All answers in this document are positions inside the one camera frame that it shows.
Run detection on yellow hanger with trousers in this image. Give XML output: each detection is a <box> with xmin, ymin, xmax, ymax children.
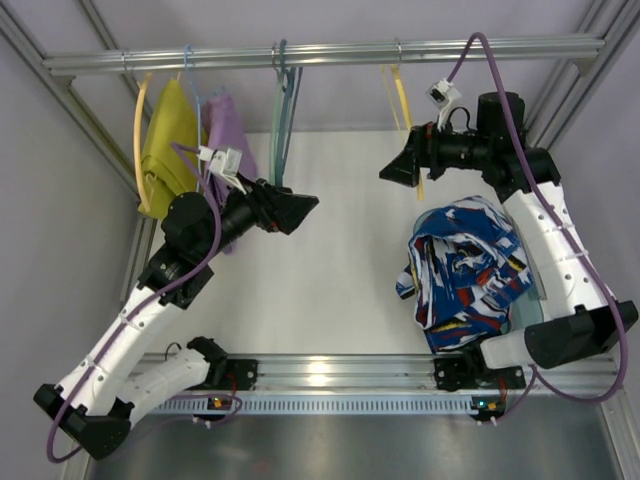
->
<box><xmin>379</xmin><ymin>37</ymin><xmax>426</xmax><ymax>201</ymax></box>

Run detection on blue white patterned trousers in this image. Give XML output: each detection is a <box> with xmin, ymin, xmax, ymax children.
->
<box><xmin>394</xmin><ymin>194</ymin><xmax>531</xmax><ymax>355</ymax></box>

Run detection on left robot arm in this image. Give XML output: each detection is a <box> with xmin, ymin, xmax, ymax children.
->
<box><xmin>34</xmin><ymin>179</ymin><xmax>319</xmax><ymax>460</ymax></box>

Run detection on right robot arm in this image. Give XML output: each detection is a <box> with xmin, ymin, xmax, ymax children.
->
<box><xmin>379</xmin><ymin>92</ymin><xmax>638</xmax><ymax>370</ymax></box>

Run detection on green empty hanger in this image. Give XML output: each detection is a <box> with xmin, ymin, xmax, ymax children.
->
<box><xmin>269</xmin><ymin>39</ymin><xmax>293</xmax><ymax>186</ymax></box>

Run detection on teal blue empty hanger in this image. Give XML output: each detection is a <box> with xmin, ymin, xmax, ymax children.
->
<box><xmin>269</xmin><ymin>39</ymin><xmax>304</xmax><ymax>187</ymax></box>

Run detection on yellow hanger on left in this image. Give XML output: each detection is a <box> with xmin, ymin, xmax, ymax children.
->
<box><xmin>132</xmin><ymin>72</ymin><xmax>156</xmax><ymax>217</ymax></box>

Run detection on light blue hanger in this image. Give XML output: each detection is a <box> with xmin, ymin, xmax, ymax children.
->
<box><xmin>183</xmin><ymin>44</ymin><xmax>210</xmax><ymax>187</ymax></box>

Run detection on purple garment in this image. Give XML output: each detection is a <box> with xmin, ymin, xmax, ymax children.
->
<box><xmin>202</xmin><ymin>92</ymin><xmax>259</xmax><ymax>256</ymax></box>

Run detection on mustard yellow garment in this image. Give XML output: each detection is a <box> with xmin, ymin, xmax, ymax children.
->
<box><xmin>141</xmin><ymin>78</ymin><xmax>197</xmax><ymax>220</ymax></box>

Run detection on teal plastic basket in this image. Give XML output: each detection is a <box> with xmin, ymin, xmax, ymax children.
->
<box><xmin>412</xmin><ymin>204</ymin><xmax>545</xmax><ymax>344</ymax></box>

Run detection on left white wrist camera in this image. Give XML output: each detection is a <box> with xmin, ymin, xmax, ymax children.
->
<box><xmin>198</xmin><ymin>146</ymin><xmax>247</xmax><ymax>194</ymax></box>

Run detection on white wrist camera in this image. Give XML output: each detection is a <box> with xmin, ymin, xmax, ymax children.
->
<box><xmin>426</xmin><ymin>78</ymin><xmax>462</xmax><ymax>130</ymax></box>
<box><xmin>198</xmin><ymin>146</ymin><xmax>247</xmax><ymax>194</ymax></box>

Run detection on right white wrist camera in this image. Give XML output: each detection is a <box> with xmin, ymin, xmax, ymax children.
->
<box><xmin>426</xmin><ymin>78</ymin><xmax>462</xmax><ymax>130</ymax></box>

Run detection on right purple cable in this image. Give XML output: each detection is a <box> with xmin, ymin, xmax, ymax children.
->
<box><xmin>447</xmin><ymin>32</ymin><xmax>630</xmax><ymax>401</ymax></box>

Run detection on purple cable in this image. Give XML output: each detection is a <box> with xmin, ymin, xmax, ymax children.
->
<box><xmin>45</xmin><ymin>140</ymin><xmax>242</xmax><ymax>462</ymax></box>
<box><xmin>447</xmin><ymin>32</ymin><xmax>630</xmax><ymax>401</ymax></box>

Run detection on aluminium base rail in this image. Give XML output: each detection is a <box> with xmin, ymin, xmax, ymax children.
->
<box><xmin>229</xmin><ymin>354</ymin><xmax>617</xmax><ymax>397</ymax></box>

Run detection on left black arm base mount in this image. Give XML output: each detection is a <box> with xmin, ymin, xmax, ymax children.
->
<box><xmin>198</xmin><ymin>358</ymin><xmax>259</xmax><ymax>392</ymax></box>

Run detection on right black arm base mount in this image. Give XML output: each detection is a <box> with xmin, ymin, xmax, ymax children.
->
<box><xmin>433</xmin><ymin>352</ymin><xmax>486</xmax><ymax>392</ymax></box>

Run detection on right aluminium frame post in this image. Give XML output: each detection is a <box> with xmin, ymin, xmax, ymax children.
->
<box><xmin>525</xmin><ymin>1</ymin><xmax>639</xmax><ymax>150</ymax></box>

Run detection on aluminium frame post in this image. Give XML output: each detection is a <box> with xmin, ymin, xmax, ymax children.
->
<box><xmin>1</xmin><ymin>1</ymin><xmax>136</xmax><ymax>192</ymax></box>
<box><xmin>525</xmin><ymin>1</ymin><xmax>639</xmax><ymax>150</ymax></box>

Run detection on slotted grey cable duct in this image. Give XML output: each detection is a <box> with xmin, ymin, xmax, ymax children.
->
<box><xmin>144</xmin><ymin>392</ymin><xmax>506</xmax><ymax>416</ymax></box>

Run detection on aluminium hanging rail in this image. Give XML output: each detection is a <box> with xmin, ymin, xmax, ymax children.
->
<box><xmin>42</xmin><ymin>33</ymin><xmax>606</xmax><ymax>77</ymax></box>

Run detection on left aluminium frame post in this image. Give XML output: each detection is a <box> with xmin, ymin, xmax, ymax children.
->
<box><xmin>1</xmin><ymin>1</ymin><xmax>136</xmax><ymax>192</ymax></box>

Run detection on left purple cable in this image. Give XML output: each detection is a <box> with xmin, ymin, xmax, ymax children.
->
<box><xmin>45</xmin><ymin>140</ymin><xmax>242</xmax><ymax>462</ymax></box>

